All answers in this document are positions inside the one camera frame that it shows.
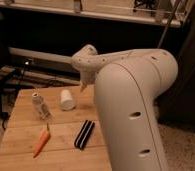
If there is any white ceramic cup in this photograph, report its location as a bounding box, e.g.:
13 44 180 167
60 89 75 111

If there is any orange carrot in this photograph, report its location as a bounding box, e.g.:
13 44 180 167
33 125 51 158

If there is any black white striped block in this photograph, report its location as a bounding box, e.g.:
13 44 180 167
74 120 95 150

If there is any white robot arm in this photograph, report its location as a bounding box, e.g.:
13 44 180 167
71 45 178 171

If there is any metal pole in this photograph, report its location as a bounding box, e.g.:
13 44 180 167
157 0 181 49

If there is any white baseboard heater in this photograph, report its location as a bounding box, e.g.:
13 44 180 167
9 47 77 73

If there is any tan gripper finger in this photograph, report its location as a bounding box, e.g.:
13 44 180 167
80 82 87 92

